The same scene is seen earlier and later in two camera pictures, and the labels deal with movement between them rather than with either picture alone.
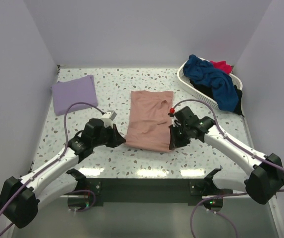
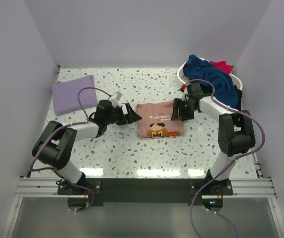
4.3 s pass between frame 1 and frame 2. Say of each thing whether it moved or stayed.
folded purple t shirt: stayed
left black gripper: moved
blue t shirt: stayed
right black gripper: moved
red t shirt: stayed
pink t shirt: moved
